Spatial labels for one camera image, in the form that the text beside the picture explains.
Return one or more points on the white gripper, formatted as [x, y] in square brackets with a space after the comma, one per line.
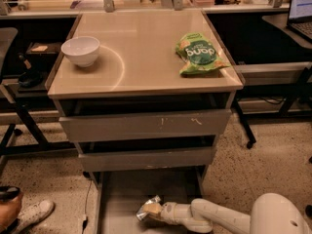
[169, 210]

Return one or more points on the white sneaker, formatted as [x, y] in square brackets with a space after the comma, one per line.
[31, 215]

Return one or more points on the middle grey drawer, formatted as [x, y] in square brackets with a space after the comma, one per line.
[147, 159]

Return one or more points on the top grey drawer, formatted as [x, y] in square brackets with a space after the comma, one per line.
[145, 125]

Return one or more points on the bottom grey open drawer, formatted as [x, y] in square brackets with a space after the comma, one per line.
[121, 194]

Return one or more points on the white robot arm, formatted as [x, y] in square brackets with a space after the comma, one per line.
[271, 214]

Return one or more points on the grey drawer cabinet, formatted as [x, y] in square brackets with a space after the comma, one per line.
[137, 71]

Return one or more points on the black desk frame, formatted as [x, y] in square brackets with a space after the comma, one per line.
[42, 144]
[245, 124]

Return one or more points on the white ceramic bowl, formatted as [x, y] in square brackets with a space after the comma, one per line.
[82, 51]

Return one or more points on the green chip bag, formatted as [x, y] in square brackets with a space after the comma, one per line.
[199, 55]

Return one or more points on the black desk frame right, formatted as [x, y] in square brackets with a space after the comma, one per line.
[245, 124]

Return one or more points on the laptop computer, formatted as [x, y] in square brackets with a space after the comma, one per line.
[300, 18]

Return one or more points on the black desk frame left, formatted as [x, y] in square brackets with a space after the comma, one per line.
[42, 144]

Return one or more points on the silver blue redbull can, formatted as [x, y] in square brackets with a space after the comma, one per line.
[150, 207]

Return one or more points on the person hand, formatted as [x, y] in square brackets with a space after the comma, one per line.
[9, 212]

